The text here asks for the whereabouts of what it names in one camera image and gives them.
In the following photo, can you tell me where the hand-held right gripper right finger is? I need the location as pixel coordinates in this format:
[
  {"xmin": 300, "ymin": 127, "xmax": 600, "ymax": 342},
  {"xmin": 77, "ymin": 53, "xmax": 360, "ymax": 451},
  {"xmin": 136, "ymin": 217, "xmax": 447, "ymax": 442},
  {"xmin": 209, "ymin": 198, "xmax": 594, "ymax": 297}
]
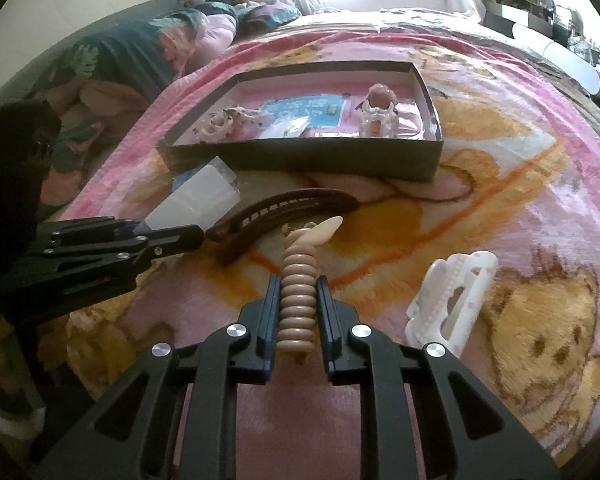
[{"xmin": 316, "ymin": 275, "xmax": 571, "ymax": 480}]

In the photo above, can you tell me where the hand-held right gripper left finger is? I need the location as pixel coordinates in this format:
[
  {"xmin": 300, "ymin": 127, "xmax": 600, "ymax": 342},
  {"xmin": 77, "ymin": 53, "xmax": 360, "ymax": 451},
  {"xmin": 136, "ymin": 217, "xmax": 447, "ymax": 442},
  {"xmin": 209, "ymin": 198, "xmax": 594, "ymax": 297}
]
[{"xmin": 35, "ymin": 275, "xmax": 283, "ymax": 480}]

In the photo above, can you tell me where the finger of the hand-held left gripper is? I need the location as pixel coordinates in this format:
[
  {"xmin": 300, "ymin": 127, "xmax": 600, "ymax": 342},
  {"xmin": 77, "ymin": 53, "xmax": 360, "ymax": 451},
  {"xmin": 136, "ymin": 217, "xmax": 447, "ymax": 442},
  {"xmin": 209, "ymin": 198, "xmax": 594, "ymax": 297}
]
[
  {"xmin": 42, "ymin": 225, "xmax": 206, "ymax": 291},
  {"xmin": 50, "ymin": 216, "xmax": 147, "ymax": 247}
]

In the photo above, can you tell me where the beige spiral hair clip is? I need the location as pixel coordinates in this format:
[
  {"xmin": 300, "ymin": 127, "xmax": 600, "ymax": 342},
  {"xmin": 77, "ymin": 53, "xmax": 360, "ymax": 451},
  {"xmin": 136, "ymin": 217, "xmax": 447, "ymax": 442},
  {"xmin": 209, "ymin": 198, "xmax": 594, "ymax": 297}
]
[{"xmin": 277, "ymin": 215, "xmax": 345, "ymax": 367}]

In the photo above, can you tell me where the clear shiny plastic packet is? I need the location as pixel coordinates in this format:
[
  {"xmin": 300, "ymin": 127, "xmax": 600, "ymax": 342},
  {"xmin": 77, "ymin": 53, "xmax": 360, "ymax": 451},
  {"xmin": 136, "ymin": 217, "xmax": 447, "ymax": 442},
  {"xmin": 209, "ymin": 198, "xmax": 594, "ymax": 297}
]
[{"xmin": 144, "ymin": 156, "xmax": 241, "ymax": 235}]

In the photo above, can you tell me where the brown banana hair clip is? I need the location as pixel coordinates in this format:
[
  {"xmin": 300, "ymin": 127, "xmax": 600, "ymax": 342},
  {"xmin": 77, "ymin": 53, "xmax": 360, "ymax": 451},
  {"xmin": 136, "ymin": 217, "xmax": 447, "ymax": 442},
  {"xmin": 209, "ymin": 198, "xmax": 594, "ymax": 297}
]
[{"xmin": 206, "ymin": 186, "xmax": 361, "ymax": 267}]

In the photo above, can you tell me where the speckled beige hair claw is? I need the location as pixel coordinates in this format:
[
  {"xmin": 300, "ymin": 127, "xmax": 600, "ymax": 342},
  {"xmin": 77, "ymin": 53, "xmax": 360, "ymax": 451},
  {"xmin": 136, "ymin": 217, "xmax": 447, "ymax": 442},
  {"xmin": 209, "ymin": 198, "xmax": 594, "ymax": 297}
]
[{"xmin": 195, "ymin": 110, "xmax": 234, "ymax": 145}]

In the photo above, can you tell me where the speckled hair clip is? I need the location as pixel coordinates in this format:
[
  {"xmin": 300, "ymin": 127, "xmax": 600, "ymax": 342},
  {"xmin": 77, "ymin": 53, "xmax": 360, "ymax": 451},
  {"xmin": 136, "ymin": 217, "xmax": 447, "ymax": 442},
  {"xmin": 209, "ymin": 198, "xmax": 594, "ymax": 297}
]
[{"xmin": 230, "ymin": 106, "xmax": 266, "ymax": 129}]

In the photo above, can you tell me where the grey cardboard box pink inside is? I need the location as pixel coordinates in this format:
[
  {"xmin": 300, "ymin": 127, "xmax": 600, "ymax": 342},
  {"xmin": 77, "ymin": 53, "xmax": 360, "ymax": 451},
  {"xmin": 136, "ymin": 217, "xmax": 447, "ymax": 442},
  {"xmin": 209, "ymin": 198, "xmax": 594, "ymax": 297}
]
[{"xmin": 156, "ymin": 61, "xmax": 445, "ymax": 183}]

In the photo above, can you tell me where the pink hair claw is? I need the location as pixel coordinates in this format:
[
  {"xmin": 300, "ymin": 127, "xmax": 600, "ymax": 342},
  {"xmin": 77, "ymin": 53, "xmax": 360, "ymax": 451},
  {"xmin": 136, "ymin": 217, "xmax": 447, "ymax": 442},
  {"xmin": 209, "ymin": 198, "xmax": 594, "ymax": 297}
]
[{"xmin": 356, "ymin": 84, "xmax": 426, "ymax": 140}]

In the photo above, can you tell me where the white hair claw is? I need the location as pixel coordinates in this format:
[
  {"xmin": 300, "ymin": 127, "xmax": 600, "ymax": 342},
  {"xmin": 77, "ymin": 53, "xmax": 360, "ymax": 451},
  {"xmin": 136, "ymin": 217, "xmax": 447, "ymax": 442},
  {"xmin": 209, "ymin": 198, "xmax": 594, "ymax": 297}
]
[{"xmin": 405, "ymin": 249, "xmax": 499, "ymax": 359}]

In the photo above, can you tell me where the dark floral quilt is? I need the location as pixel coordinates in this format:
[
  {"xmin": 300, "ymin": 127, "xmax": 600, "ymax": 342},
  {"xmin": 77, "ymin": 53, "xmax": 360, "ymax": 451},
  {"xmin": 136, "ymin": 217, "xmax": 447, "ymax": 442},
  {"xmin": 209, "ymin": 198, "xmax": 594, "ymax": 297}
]
[{"xmin": 27, "ymin": 0, "xmax": 240, "ymax": 203}]

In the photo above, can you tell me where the blue card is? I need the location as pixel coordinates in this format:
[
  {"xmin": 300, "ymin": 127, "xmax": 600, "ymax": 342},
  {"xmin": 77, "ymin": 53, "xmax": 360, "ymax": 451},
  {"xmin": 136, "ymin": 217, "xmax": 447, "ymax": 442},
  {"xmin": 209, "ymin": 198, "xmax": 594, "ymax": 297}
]
[{"xmin": 257, "ymin": 94, "xmax": 352, "ymax": 129}]

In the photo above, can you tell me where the pink cartoon printed blanket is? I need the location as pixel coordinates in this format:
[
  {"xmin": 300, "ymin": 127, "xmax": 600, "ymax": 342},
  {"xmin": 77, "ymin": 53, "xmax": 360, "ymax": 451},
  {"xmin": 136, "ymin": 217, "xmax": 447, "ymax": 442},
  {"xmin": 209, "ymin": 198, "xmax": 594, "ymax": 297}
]
[{"xmin": 62, "ymin": 30, "xmax": 600, "ymax": 480}]

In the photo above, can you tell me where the pile of clothes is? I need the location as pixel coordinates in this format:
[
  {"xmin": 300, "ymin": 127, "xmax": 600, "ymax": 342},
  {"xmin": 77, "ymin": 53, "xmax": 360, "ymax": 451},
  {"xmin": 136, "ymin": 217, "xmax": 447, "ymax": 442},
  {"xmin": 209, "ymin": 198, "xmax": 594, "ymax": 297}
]
[{"xmin": 195, "ymin": 0, "xmax": 304, "ymax": 36}]

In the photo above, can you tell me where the cluttered dark shelf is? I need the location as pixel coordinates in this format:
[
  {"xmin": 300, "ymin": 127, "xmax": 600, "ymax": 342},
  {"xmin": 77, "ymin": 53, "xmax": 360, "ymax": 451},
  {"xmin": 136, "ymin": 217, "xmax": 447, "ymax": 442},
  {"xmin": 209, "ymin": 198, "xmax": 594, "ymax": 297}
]
[{"xmin": 487, "ymin": 0, "xmax": 600, "ymax": 77}]

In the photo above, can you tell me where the white rounded bed rail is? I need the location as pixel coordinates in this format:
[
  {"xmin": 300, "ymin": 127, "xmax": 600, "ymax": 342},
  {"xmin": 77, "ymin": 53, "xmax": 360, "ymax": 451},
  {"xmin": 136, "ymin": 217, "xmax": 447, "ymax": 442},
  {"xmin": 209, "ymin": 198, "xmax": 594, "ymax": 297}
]
[{"xmin": 510, "ymin": 22, "xmax": 600, "ymax": 110}]

